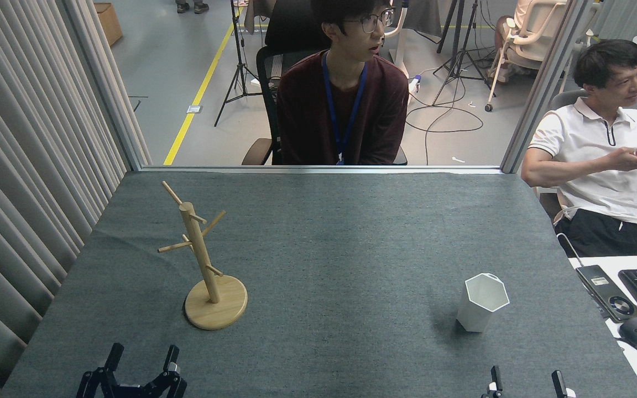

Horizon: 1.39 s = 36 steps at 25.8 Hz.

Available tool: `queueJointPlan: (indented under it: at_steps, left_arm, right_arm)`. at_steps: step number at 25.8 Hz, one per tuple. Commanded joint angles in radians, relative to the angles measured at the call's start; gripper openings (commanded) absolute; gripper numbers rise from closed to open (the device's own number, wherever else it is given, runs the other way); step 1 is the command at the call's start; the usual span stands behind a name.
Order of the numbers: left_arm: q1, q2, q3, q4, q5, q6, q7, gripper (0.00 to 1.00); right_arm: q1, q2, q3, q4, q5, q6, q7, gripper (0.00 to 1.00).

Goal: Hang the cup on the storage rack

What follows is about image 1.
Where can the floor outlet plate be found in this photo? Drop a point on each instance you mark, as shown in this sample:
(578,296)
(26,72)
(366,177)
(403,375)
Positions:
(194,109)

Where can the black handheld device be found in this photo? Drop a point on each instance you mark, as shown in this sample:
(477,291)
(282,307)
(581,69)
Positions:
(600,282)

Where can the wooden cup rack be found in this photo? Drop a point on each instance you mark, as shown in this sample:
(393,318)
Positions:
(216,309)

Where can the dark grey table cloth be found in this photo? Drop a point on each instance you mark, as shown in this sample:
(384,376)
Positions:
(351,249)

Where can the silver table edge rail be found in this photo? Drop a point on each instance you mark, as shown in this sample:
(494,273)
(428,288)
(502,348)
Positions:
(318,168)

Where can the person's right forearm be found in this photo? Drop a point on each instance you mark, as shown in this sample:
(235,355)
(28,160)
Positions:
(562,168)

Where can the grey office chair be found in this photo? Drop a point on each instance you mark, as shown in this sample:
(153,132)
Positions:
(564,102)

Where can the white desk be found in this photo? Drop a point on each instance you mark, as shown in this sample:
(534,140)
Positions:
(606,261)

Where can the grey pleated curtain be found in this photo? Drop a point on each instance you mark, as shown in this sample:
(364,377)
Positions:
(628,16)
(14,166)

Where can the black-framed glasses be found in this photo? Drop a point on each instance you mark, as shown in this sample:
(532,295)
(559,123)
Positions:
(371,23)

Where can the black tripod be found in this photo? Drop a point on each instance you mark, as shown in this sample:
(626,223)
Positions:
(466,38)
(237,33)

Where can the person's right hand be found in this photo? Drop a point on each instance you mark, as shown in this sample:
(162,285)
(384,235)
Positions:
(631,159)

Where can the black office chair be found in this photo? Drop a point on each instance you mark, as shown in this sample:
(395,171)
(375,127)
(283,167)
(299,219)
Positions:
(266,72)

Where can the person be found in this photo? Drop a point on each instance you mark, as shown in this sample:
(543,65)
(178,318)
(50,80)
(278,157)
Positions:
(183,8)
(307,110)
(589,143)

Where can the white hexagonal cup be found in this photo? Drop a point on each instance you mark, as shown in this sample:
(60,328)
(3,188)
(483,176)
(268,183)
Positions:
(476,318)

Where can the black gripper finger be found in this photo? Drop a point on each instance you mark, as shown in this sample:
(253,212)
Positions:
(114,356)
(559,384)
(495,381)
(172,359)

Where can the cardboard box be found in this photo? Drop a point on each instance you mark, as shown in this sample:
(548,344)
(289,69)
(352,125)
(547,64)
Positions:
(109,22)

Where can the white power strip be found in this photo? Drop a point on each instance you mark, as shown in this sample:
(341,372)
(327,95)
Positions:
(415,84)

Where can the white office chair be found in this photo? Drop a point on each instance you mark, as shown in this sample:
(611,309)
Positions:
(539,22)

